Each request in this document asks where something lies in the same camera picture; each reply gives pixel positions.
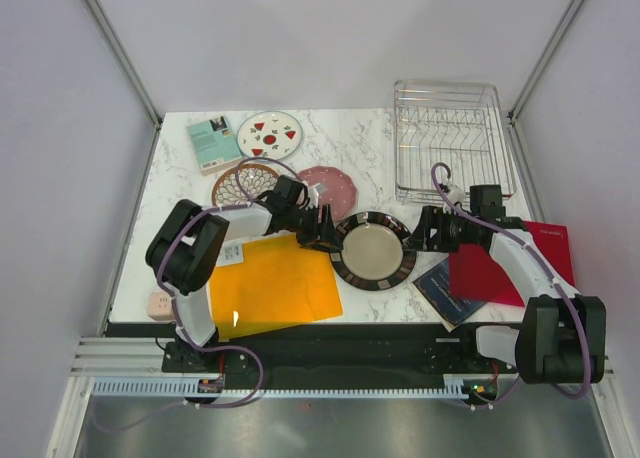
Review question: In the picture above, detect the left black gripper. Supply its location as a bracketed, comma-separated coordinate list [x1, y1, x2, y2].
[284, 204, 343, 253]

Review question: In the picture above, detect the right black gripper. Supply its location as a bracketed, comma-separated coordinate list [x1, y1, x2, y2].
[401, 204, 478, 253]

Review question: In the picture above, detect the dark rim beige plate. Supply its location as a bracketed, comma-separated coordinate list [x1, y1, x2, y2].
[330, 211, 417, 292]

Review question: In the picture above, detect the metal wire dish rack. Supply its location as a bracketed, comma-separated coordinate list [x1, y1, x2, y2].
[393, 79, 516, 205]

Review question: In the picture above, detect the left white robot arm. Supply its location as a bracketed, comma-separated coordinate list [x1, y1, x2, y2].
[145, 176, 342, 371]

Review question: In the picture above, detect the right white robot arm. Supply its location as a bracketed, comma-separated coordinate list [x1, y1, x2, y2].
[403, 185, 606, 387]

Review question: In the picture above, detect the dark blue book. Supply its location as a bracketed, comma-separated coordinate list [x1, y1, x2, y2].
[412, 258, 485, 332]

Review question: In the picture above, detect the pink polka dot plate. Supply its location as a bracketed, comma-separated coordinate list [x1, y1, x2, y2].
[298, 166, 358, 222]

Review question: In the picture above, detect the red translucent plastic sheet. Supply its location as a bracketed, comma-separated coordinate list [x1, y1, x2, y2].
[448, 244, 525, 308]

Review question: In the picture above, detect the orange translucent plastic sheet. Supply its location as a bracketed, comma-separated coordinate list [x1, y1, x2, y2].
[208, 235, 343, 341]

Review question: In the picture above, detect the brown rim floral plate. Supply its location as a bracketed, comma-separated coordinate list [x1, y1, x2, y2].
[211, 163, 279, 207]

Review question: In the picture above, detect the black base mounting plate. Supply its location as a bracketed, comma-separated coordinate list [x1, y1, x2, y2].
[162, 323, 515, 389]

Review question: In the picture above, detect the white watermelon pattern plate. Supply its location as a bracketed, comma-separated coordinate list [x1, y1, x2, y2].
[236, 111, 303, 160]

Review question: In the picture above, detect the teal book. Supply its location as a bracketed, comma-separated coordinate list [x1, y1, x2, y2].
[187, 116, 243, 176]

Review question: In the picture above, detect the pink cube power socket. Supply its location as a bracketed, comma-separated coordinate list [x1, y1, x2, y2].
[146, 291, 174, 322]

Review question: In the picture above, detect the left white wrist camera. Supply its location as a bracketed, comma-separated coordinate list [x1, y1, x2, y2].
[307, 182, 328, 207]

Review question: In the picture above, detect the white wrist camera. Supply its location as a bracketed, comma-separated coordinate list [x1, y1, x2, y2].
[441, 184, 466, 213]
[307, 182, 328, 207]

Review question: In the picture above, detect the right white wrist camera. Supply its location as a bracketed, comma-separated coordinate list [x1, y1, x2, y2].
[441, 184, 466, 213]

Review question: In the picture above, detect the white slotted cable duct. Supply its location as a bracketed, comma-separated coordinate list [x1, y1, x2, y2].
[91, 375, 478, 400]

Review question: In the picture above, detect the aluminium front rail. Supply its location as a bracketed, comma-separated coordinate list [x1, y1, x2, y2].
[71, 338, 164, 377]

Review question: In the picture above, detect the right aluminium frame post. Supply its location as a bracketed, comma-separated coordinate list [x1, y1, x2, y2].
[506, 0, 588, 126]

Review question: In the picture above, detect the aluminium frame post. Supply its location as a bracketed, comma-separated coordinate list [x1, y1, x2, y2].
[506, 0, 588, 126]
[81, 0, 162, 130]

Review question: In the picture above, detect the left aluminium frame post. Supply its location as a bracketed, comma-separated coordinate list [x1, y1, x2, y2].
[81, 0, 162, 130]

